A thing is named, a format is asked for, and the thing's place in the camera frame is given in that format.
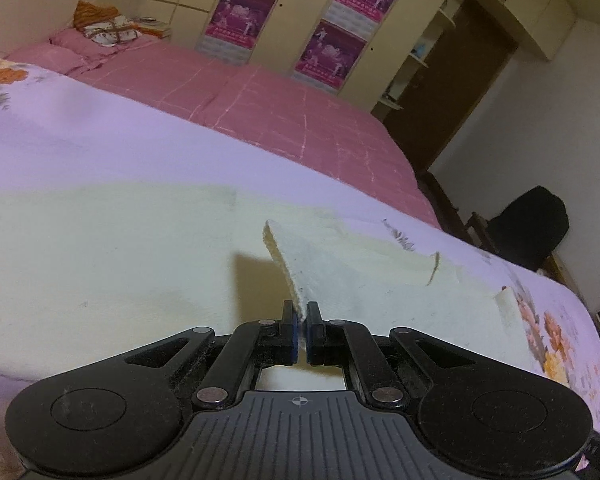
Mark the black chair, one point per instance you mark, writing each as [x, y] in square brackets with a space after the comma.
[530, 228]

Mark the orange folded cloth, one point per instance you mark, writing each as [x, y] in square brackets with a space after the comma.
[87, 14]

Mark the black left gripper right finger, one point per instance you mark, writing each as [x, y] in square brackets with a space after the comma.
[351, 347]

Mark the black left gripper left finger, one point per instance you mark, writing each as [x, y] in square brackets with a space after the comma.
[235, 362]

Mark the books on nightstand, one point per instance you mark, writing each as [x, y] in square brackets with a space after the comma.
[153, 27]

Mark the pink checked bedsheet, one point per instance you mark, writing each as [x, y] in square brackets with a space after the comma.
[268, 110]

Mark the cream wardrobe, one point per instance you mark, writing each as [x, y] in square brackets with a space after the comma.
[406, 33]

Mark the magenta poster upper left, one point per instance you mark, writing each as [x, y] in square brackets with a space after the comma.
[239, 22]

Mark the magenta poster lower left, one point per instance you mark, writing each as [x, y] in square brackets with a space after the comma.
[328, 57]

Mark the white patterned folded cloth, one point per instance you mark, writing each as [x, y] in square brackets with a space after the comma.
[112, 32]

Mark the pink pillow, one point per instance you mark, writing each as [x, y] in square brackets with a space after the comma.
[67, 53]

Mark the cream white towel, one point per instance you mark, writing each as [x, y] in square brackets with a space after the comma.
[92, 272]

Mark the lilac floral blanket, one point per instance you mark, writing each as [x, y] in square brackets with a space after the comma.
[132, 415]

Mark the dark brown door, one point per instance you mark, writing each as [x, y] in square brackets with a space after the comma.
[459, 70]

